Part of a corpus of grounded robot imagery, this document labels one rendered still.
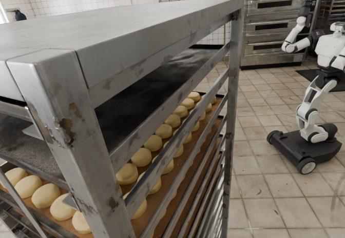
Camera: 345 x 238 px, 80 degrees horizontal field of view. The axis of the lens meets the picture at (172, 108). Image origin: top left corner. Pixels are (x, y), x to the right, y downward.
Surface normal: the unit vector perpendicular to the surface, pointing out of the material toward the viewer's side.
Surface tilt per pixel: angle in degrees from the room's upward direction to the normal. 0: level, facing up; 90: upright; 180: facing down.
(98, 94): 90
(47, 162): 0
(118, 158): 90
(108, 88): 90
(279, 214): 0
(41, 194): 0
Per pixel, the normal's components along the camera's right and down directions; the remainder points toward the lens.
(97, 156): 0.89, 0.15
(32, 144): -0.09, -0.87
